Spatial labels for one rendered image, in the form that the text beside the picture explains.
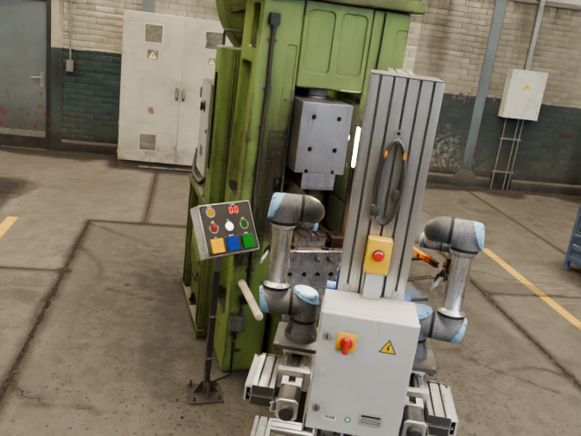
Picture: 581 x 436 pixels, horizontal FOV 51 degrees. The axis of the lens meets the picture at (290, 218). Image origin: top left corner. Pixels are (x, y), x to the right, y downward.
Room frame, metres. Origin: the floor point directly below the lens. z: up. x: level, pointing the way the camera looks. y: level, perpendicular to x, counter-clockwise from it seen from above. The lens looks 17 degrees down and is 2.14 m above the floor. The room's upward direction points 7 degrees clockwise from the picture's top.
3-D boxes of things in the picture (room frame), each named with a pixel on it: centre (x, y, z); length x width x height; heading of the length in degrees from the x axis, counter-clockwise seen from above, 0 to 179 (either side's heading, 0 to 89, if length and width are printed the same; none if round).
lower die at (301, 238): (3.65, -0.06, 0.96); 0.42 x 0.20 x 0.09; 19
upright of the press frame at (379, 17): (3.91, -0.38, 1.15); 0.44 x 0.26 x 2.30; 19
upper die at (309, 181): (3.65, -0.06, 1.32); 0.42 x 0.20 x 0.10; 19
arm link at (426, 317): (2.48, -0.61, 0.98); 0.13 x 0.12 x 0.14; 78
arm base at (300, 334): (2.52, -0.11, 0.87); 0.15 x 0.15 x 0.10
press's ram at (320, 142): (3.66, -0.10, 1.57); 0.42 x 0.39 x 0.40; 19
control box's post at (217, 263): (3.19, 0.37, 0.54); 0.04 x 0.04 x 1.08; 19
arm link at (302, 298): (2.52, -0.11, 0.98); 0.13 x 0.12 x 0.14; 94
